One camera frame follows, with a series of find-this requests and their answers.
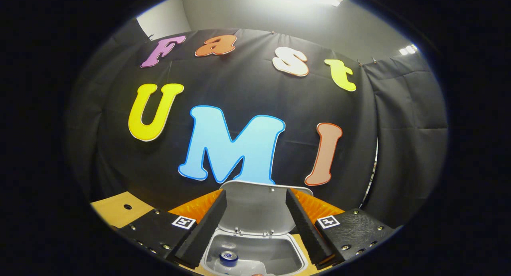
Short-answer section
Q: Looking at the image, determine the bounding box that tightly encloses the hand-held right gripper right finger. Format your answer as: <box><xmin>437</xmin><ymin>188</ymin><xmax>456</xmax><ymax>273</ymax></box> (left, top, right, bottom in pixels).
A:
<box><xmin>285</xmin><ymin>188</ymin><xmax>396</xmax><ymax>270</ymax></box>

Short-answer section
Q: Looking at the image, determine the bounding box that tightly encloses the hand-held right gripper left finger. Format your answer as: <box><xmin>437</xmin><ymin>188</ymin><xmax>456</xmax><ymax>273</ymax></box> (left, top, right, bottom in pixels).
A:
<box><xmin>116</xmin><ymin>189</ymin><xmax>228</xmax><ymax>270</ymax></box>

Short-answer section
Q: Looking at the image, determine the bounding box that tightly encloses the silver pop can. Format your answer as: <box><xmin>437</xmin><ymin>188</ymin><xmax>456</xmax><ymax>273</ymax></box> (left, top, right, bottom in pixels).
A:
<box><xmin>219</xmin><ymin>251</ymin><xmax>239</xmax><ymax>269</ymax></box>

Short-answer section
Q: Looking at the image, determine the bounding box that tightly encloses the grey desktop garbage bin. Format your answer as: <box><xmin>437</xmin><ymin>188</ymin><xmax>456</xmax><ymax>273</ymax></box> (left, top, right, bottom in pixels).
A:
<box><xmin>201</xmin><ymin>180</ymin><xmax>314</xmax><ymax>276</ymax></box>

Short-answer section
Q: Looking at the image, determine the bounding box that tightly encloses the wooden desktop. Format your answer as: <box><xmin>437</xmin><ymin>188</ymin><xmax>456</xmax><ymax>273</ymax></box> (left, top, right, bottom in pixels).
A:
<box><xmin>91</xmin><ymin>191</ymin><xmax>332</xmax><ymax>276</ymax></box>

